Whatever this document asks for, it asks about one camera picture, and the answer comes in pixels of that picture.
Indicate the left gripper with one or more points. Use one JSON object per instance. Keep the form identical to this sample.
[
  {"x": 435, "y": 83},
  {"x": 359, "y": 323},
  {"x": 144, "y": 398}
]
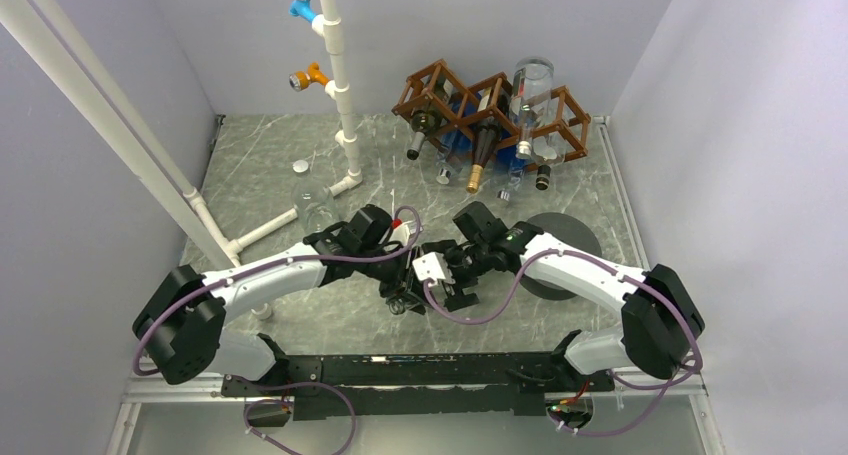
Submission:
[{"x": 400, "y": 291}]

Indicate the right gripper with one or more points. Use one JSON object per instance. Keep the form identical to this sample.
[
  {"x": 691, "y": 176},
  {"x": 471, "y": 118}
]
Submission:
[{"x": 456, "y": 297}]

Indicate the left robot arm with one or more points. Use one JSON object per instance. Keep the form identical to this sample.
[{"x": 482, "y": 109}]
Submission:
[{"x": 181, "y": 330}]

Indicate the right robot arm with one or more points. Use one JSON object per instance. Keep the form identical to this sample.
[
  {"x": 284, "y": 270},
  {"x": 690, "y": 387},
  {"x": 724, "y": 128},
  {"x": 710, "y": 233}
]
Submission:
[{"x": 658, "y": 323}]

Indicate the brown bottle gold foil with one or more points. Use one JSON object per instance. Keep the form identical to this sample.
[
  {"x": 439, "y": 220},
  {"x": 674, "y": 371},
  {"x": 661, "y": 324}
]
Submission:
[{"x": 487, "y": 136}]

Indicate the green bottle grey cap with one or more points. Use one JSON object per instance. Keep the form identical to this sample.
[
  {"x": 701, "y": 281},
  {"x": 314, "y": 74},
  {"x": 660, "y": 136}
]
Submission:
[{"x": 424, "y": 122}]

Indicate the brown wooden wine rack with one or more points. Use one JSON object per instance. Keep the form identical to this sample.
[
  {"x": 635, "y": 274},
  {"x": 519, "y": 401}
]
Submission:
[{"x": 438, "y": 87}]

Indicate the large clear bottle white stopper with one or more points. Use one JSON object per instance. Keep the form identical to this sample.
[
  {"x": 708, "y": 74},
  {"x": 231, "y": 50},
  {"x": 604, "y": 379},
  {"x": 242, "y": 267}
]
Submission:
[{"x": 532, "y": 85}]

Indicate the dark grey foam spool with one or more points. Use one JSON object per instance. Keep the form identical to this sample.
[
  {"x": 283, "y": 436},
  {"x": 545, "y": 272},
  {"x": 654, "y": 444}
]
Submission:
[{"x": 573, "y": 232}]

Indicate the clear glass jar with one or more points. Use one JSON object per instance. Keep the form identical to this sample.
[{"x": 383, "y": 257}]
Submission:
[{"x": 315, "y": 206}]

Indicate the small silver cap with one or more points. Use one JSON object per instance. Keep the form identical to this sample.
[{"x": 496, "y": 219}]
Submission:
[{"x": 300, "y": 166}]

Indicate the orange tap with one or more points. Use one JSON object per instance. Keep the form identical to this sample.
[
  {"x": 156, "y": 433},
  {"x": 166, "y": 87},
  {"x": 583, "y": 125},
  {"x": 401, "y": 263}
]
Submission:
[{"x": 301, "y": 80}]

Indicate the white pvc pipe stand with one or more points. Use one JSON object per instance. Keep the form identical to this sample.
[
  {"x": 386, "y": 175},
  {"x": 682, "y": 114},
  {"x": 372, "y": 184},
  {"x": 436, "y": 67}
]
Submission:
[{"x": 328, "y": 25}]

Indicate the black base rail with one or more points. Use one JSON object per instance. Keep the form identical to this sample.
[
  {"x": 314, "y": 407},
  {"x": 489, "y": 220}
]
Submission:
[{"x": 319, "y": 386}]

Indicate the white diagonal frame pipe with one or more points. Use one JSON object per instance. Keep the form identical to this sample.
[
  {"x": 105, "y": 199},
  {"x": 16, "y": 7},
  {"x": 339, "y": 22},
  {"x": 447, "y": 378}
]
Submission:
[{"x": 47, "y": 34}]

